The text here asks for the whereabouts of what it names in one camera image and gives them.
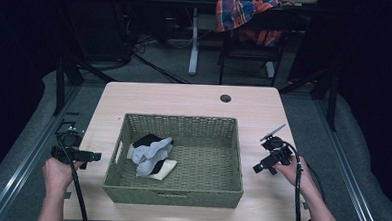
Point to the black sock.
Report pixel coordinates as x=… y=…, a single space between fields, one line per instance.
x=146 y=140

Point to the black chair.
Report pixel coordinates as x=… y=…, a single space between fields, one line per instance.
x=253 y=51

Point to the person's left hand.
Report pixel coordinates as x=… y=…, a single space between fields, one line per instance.
x=59 y=176

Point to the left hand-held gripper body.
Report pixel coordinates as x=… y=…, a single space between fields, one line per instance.
x=70 y=140

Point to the grey sock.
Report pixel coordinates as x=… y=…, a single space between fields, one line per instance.
x=150 y=153

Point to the black metal stand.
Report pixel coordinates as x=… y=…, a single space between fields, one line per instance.
x=61 y=84
x=331 y=96

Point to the cream sock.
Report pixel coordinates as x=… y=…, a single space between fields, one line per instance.
x=168 y=167

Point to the aluminium rail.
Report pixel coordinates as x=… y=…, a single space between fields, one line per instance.
x=348 y=170
x=32 y=156

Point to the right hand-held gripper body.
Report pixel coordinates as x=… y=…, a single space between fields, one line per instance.
x=277 y=150

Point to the green woven basket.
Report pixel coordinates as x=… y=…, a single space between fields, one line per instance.
x=201 y=164

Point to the white background desk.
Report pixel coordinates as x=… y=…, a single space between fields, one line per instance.
x=194 y=40

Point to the person's right hand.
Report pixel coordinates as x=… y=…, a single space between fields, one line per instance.
x=293 y=173

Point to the plaid cloth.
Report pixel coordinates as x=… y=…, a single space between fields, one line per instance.
x=235 y=12

